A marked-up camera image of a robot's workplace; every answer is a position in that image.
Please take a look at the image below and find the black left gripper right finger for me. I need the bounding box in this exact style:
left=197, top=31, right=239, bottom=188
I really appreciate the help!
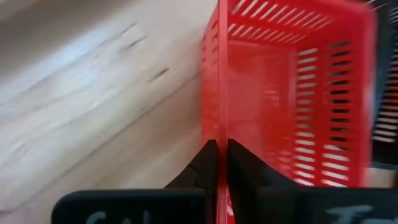
left=226, top=138, right=398, bottom=224

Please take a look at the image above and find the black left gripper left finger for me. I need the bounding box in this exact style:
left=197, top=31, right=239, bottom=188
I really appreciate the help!
left=51, top=139, right=219, bottom=224

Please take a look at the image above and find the red slotted plastic basket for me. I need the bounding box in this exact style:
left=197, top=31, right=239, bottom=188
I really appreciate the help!
left=200, top=0, right=379, bottom=224

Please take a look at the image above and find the black slotted plastic basket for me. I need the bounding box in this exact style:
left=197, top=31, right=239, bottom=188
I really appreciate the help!
left=371, top=0, right=398, bottom=166

